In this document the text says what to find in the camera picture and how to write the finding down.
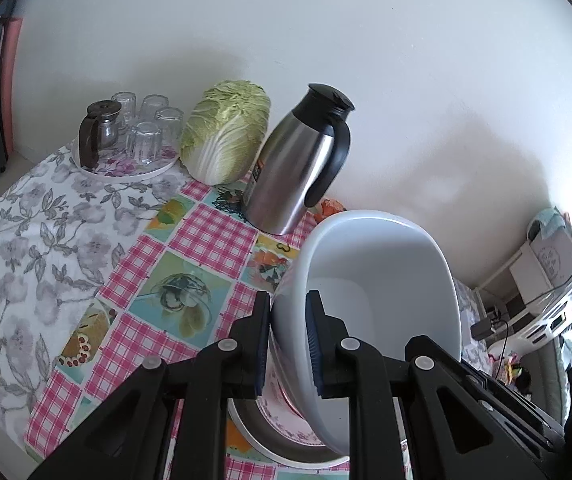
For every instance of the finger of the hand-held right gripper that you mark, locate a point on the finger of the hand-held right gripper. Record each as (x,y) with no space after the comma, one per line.
(526,410)

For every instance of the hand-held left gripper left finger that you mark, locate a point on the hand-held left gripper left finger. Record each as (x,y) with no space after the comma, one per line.
(264,345)

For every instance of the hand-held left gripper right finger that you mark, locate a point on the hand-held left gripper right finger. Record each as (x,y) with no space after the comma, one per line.
(314,350)

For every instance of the pink floral plate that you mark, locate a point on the pink floral plate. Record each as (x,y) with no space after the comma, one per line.
(286,422)

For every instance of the light blue bowl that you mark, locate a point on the light blue bowl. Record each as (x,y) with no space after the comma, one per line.
(381,280)

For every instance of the black power adapter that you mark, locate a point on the black power adapter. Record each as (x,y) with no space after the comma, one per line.
(483,330)

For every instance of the white storage rack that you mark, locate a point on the white storage rack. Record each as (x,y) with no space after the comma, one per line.
(551,320)

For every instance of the pink checked tablecloth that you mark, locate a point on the pink checked tablecloth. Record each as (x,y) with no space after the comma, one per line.
(205,240)

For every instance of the orange plastic bag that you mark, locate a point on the orange plastic bag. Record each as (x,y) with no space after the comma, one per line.
(331,207)

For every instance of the cardboard box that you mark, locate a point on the cardboard box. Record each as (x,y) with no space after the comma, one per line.
(558,255)

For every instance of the stainless steel thermos jug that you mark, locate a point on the stainless steel thermos jug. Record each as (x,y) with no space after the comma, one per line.
(291,175)

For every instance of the napa cabbage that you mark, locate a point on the napa cabbage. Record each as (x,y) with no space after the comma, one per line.
(225,130)

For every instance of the white round floral tray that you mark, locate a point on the white round floral tray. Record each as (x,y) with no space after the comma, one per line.
(120,171)

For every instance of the clear drinking glass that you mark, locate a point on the clear drinking glass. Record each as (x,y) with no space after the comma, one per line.
(124,107)
(168,127)
(153,107)
(143,142)

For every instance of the grey floral tablecloth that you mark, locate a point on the grey floral tablecloth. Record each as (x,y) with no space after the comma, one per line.
(25,260)

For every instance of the glass teapot with brown lid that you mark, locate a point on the glass teapot with brown lid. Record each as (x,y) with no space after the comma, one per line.
(103,130)

